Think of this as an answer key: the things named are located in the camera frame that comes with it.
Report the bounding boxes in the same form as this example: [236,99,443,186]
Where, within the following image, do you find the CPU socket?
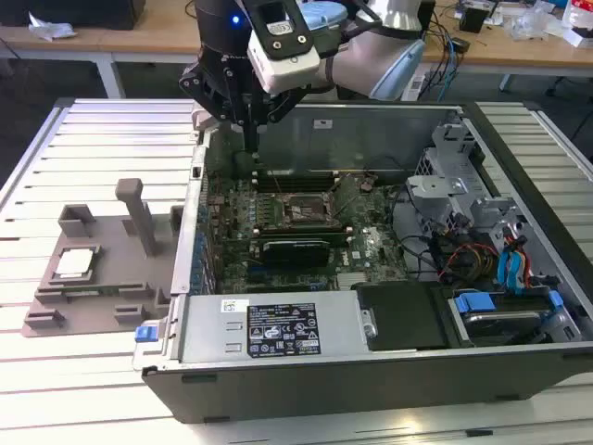
[276,190,335,229]

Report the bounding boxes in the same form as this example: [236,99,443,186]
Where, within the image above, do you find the silver chipset heatsink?
[335,271,368,287]

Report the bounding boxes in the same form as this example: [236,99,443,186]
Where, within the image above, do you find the blue wire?
[496,248,529,298]

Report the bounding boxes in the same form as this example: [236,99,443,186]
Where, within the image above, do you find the clear plastic bags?
[506,1,567,42]

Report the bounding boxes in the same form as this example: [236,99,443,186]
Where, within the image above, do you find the small black container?
[460,3,488,34]

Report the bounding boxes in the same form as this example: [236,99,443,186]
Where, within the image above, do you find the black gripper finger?
[179,64,253,154]
[251,84,310,154]

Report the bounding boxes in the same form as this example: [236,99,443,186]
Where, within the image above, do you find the white power strip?
[407,73,426,102]

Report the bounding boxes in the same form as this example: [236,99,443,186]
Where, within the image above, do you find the large black box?
[0,0,147,32]

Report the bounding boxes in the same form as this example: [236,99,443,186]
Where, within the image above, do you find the grey parts rack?
[21,177,187,339]

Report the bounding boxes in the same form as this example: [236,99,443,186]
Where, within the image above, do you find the black PC case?
[132,98,593,426]

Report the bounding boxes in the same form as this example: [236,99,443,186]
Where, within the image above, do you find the red yellow wire bundle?
[439,241,500,282]

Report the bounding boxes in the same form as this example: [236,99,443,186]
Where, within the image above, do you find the beige case latch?
[190,104,219,132]

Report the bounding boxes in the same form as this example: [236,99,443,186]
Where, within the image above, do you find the red white box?
[561,0,593,48]

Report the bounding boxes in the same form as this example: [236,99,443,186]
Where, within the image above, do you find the black plastic shroud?
[350,281,462,352]

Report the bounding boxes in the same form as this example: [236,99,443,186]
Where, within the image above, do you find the silver power supply unit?
[178,292,374,366]

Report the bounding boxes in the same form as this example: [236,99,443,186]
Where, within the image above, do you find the blue disk carrier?
[452,287,565,348]

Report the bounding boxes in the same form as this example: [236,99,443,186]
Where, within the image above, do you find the silver metal bracket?
[467,197,534,261]

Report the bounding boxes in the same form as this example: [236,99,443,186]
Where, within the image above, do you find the metal socket cover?
[329,172,361,220]

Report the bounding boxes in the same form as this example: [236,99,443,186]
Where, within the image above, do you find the black graphics card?
[248,237,332,271]

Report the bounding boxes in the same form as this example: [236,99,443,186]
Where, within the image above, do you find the wooden desk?
[0,0,593,101]

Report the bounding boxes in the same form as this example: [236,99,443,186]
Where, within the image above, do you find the grey drive cage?
[414,121,488,186]

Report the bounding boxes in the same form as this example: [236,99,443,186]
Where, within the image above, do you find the black wire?
[388,183,441,282]

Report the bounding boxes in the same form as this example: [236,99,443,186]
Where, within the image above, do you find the silver square CPU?
[55,248,101,278]

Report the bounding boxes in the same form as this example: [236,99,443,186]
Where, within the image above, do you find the crumpled white paper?
[26,11,79,41]

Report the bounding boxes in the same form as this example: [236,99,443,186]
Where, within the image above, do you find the green motherboard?
[197,169,421,297]

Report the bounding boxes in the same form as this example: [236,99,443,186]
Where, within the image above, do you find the silver disk bay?
[404,173,470,245]

